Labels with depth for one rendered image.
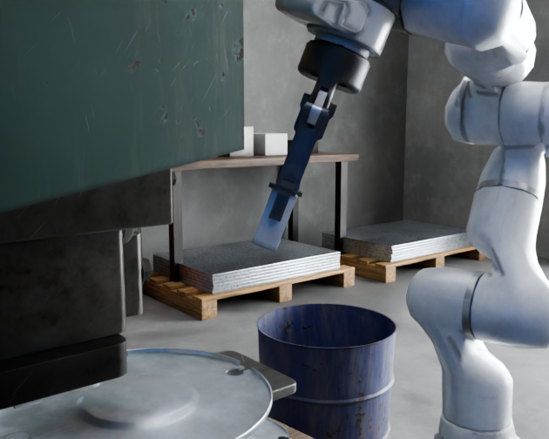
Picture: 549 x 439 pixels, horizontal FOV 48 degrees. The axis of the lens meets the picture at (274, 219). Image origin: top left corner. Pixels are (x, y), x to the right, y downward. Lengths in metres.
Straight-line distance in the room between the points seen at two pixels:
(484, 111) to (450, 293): 0.30
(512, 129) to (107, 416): 0.75
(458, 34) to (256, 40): 4.23
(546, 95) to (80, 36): 0.79
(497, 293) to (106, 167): 0.73
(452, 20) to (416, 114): 5.34
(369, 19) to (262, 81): 4.26
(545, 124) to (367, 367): 0.94
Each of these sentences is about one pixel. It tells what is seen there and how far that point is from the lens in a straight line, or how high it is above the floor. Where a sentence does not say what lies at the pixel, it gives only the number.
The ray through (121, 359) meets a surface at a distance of 0.57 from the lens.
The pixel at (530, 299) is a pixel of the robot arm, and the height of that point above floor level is 0.82.
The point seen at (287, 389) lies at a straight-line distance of 0.74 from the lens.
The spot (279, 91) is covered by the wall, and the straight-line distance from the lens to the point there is 5.03.
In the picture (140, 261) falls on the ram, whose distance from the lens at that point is 0.62.
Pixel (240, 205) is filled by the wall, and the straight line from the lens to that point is 4.84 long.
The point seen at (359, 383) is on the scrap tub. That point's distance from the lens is 1.78.
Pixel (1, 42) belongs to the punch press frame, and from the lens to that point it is 0.41.
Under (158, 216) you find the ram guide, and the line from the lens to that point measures 0.56.
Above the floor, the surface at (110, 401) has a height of 0.79.
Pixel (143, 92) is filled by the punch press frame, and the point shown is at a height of 1.10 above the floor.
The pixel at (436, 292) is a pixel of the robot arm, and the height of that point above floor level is 0.81.
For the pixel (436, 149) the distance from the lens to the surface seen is 5.93.
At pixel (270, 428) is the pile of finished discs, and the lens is 1.52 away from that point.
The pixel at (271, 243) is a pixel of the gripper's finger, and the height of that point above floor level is 0.94.
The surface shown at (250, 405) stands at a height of 0.78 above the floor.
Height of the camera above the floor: 1.08
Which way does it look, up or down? 9 degrees down
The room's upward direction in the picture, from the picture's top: straight up
